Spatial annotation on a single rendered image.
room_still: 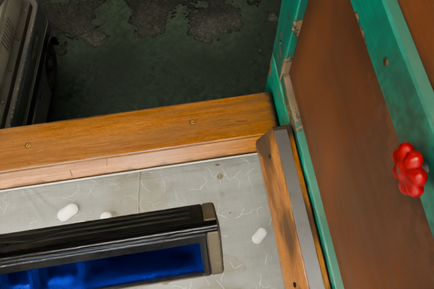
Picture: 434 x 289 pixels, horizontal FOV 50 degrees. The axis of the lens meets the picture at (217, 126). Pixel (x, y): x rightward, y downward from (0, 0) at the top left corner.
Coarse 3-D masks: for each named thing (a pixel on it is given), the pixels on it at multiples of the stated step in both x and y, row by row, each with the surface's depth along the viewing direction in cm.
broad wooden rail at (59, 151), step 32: (256, 96) 93; (32, 128) 90; (64, 128) 90; (96, 128) 90; (128, 128) 90; (160, 128) 90; (192, 128) 90; (224, 128) 90; (256, 128) 90; (0, 160) 88; (32, 160) 88; (64, 160) 88; (96, 160) 88; (128, 160) 89; (160, 160) 89; (192, 160) 90
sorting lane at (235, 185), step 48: (0, 192) 88; (48, 192) 88; (96, 192) 88; (144, 192) 88; (192, 192) 88; (240, 192) 88; (240, 240) 84; (144, 288) 81; (192, 288) 81; (240, 288) 81
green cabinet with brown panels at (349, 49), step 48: (288, 0) 71; (336, 0) 54; (384, 0) 40; (432, 0) 35; (288, 48) 76; (336, 48) 57; (384, 48) 41; (432, 48) 36; (288, 96) 81; (336, 96) 59; (384, 96) 42; (432, 96) 36; (336, 144) 62; (384, 144) 47; (432, 144) 35; (336, 192) 65; (384, 192) 49; (432, 192) 36; (336, 240) 68; (384, 240) 50; (432, 240) 40; (336, 288) 68; (384, 288) 52; (432, 288) 41
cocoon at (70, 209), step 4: (68, 204) 85; (72, 204) 85; (64, 208) 84; (68, 208) 84; (72, 208) 84; (76, 208) 85; (60, 212) 84; (64, 212) 84; (68, 212) 84; (72, 212) 84; (76, 212) 85; (60, 216) 84; (64, 216) 84; (68, 216) 84; (64, 220) 84
